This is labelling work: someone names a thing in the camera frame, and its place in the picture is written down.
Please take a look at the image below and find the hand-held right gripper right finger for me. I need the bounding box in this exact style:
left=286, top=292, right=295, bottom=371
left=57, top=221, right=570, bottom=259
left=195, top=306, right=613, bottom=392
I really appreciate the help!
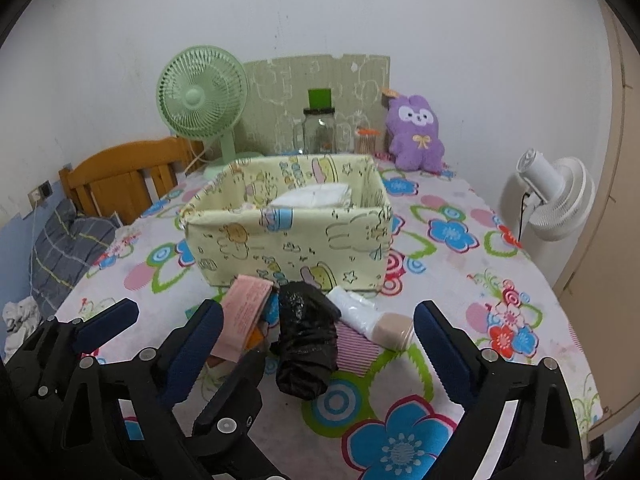
left=413, top=300, right=586, bottom=480

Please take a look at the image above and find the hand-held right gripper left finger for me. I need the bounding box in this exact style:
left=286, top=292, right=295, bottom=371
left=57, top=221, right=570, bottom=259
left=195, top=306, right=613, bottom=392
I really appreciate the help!
left=60, top=299, right=226, bottom=480

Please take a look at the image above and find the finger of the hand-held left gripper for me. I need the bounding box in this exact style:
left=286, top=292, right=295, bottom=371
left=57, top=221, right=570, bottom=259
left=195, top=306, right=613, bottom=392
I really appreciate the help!
left=12, top=298, right=140, bottom=376
left=192, top=349, right=266, bottom=442

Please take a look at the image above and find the beige sponge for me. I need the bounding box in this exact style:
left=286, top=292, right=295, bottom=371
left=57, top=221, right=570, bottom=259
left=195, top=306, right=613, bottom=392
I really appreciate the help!
left=372, top=311, right=416, bottom=351

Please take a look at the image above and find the black plastic bag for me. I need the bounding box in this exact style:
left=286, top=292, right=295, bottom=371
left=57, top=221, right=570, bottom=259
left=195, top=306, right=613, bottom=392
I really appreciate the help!
left=270, top=281, right=343, bottom=402

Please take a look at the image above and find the pink striped clear packet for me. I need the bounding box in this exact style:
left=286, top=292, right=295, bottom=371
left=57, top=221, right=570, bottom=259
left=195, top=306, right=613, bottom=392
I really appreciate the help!
left=334, top=321, right=396, bottom=377

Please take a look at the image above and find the yellow printed fabric box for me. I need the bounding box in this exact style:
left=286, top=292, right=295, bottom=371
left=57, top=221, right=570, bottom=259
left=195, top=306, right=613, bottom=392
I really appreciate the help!
left=179, top=154, right=393, bottom=293

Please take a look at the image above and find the white drawstring pouch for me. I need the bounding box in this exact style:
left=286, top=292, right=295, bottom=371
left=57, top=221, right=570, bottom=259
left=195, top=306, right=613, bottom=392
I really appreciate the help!
left=270, top=184, right=352, bottom=209

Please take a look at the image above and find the grey plaid pillow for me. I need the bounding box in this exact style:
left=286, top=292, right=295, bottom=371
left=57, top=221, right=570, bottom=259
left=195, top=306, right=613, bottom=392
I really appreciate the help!
left=30, top=199, right=123, bottom=318

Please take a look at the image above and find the floral tablecloth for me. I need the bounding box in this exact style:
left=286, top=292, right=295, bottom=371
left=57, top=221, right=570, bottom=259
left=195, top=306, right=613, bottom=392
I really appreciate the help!
left=50, top=152, right=603, bottom=480

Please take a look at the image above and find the crumpled white cloth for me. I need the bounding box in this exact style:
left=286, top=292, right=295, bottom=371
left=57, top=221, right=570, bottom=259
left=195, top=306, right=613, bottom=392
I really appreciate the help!
left=1, top=296, right=43, bottom=356

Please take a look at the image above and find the wooden bed headboard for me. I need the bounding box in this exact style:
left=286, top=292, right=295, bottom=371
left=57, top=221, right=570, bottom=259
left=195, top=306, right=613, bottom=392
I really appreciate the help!
left=58, top=136, right=206, bottom=226

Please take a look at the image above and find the white standing fan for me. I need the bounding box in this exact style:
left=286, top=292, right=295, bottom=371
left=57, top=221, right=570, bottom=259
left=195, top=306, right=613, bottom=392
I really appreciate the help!
left=500, top=148, right=596, bottom=283

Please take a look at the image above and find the beige door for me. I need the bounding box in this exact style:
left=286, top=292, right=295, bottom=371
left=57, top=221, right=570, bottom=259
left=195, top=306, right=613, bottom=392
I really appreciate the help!
left=552, top=0, right=640, bottom=441

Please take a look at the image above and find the purple plush rabbit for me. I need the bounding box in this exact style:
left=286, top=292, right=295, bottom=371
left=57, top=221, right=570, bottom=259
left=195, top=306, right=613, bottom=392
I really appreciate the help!
left=381, top=87, right=446, bottom=173

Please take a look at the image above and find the small jar with orange lid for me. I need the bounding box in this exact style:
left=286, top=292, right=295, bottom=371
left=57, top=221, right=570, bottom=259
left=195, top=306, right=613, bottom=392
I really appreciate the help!
left=354, top=127, right=383, bottom=156

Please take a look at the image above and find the green desk fan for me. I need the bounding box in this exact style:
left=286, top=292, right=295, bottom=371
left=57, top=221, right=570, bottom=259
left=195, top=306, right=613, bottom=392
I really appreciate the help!
left=156, top=46, right=263, bottom=179

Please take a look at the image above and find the glass jar with green lid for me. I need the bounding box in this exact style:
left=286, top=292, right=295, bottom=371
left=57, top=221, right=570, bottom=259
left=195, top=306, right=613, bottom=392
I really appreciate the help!
left=292, top=88, right=351, bottom=155

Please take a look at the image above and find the green printed board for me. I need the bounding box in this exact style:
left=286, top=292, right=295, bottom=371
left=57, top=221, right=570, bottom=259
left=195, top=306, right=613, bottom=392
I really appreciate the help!
left=242, top=52, right=391, bottom=156

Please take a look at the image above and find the white charging cable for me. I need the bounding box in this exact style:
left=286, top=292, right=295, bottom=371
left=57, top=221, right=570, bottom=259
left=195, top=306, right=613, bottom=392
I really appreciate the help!
left=27, top=202, right=41, bottom=301

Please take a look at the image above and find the black fan cable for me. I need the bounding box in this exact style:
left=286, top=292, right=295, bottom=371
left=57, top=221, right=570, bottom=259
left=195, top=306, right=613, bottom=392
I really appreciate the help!
left=517, top=187, right=531, bottom=246

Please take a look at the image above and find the white fan cord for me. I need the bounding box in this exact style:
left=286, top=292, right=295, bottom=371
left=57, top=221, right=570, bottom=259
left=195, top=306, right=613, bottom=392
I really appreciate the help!
left=185, top=142, right=208, bottom=173

